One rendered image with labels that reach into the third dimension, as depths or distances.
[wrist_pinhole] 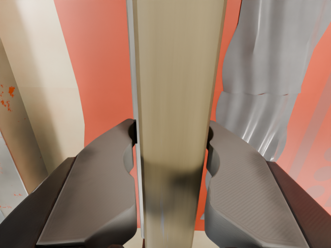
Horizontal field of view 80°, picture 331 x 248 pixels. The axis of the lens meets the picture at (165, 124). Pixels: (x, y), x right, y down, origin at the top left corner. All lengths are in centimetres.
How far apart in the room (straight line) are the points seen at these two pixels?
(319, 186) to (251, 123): 13
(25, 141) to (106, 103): 9
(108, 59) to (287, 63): 15
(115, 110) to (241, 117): 12
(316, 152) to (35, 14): 29
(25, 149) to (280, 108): 24
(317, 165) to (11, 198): 33
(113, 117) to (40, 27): 9
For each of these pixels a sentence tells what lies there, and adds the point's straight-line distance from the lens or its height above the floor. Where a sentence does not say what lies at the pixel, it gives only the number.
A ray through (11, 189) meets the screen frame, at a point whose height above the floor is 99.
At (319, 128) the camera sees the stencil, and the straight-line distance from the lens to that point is 25.
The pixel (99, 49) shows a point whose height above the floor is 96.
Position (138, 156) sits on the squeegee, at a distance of 17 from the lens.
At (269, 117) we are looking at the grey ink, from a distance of 21.
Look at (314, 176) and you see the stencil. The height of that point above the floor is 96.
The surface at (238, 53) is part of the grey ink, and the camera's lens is 18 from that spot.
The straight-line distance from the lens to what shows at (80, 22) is 19.
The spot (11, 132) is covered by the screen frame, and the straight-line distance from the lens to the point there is 22.
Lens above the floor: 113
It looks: 61 degrees down
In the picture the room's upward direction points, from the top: 179 degrees counter-clockwise
